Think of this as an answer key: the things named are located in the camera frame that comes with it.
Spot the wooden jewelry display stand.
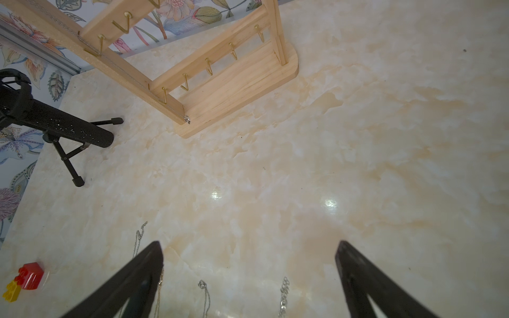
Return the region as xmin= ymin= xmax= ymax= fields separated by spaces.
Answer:
xmin=3 ymin=1 xmax=299 ymax=138

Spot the thin silver pendant necklace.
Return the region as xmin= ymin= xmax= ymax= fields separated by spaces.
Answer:
xmin=198 ymin=280 xmax=211 ymax=318

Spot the black microphone with mesh head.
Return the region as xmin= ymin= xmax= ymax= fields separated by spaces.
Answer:
xmin=1 ymin=86 xmax=123 ymax=148

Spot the red toy brick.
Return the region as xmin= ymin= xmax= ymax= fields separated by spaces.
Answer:
xmin=14 ymin=262 xmax=45 ymax=290

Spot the gold chain necklace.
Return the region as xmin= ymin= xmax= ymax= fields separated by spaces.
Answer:
xmin=152 ymin=268 xmax=164 ymax=318

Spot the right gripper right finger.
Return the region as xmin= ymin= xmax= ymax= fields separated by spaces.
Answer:
xmin=335 ymin=241 xmax=436 ymax=317

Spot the silver chain necklace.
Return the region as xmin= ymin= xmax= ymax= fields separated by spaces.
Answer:
xmin=277 ymin=276 xmax=290 ymax=318
xmin=130 ymin=220 xmax=148 ymax=259

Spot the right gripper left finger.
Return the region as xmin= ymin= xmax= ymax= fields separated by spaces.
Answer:
xmin=64 ymin=241 xmax=164 ymax=317

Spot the yellow toy brick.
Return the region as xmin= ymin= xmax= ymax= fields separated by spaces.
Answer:
xmin=2 ymin=280 xmax=21 ymax=303

